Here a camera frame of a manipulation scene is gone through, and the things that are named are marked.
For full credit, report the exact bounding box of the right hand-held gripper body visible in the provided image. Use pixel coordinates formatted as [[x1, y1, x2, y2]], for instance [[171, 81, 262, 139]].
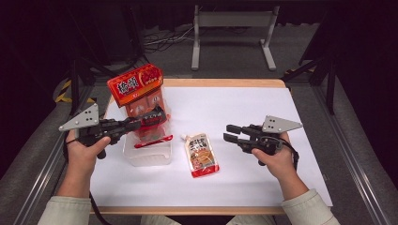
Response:
[[238, 114, 304, 156]]

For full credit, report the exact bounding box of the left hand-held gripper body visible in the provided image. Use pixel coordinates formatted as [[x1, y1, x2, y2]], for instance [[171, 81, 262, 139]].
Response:
[[57, 102, 144, 160]]

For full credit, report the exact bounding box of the spouted sauce pouch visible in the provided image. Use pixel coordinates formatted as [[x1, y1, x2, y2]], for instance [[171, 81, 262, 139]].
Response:
[[180, 132, 221, 179]]

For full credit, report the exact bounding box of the translucent plastic container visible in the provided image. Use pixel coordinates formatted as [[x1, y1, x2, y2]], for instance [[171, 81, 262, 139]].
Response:
[[122, 97, 174, 168]]

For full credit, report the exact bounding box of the large orange snack bag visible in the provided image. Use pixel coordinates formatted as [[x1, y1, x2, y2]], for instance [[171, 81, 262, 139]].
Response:
[[106, 63, 174, 149]]

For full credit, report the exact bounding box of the person's left hand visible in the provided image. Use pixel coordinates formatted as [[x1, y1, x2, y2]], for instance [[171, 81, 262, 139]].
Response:
[[65, 128, 113, 181]]

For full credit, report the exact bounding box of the person's right hand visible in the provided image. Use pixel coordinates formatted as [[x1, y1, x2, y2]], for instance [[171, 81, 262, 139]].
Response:
[[251, 131, 301, 186]]

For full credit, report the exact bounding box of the black metal stand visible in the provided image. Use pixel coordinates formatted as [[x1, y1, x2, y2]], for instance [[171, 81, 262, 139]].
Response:
[[67, 0, 151, 116], [281, 6, 341, 116]]

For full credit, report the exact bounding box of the yellow black hazard tape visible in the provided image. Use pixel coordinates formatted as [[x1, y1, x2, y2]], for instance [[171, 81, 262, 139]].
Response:
[[54, 79, 98, 104]]

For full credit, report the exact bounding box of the white paper sheet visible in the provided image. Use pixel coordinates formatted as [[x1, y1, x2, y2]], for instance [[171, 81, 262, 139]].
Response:
[[90, 86, 333, 208]]

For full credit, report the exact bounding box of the white metal stand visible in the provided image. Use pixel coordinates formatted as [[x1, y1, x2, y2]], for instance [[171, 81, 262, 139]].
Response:
[[191, 4, 281, 71]]

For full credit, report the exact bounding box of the right hand-held gripper cable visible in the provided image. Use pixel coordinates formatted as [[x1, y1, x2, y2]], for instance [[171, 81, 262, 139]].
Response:
[[278, 137, 300, 173]]

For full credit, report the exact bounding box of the hand-held gripper cable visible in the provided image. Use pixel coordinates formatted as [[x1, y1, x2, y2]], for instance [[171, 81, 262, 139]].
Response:
[[278, 137, 300, 173], [88, 190, 112, 225]]

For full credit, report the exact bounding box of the black floor cable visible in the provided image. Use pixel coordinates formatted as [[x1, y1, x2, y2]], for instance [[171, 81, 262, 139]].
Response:
[[106, 46, 161, 79]]

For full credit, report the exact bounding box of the aluminium floor rail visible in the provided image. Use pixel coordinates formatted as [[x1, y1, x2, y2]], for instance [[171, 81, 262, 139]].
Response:
[[12, 83, 95, 225], [311, 85, 389, 225]]

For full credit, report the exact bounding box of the white floor cable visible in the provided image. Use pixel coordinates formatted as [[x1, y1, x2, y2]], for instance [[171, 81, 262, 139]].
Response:
[[145, 26, 196, 46]]

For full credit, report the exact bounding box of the left hand-held gripper cable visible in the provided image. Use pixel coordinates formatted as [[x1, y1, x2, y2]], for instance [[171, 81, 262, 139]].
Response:
[[88, 190, 112, 225]]

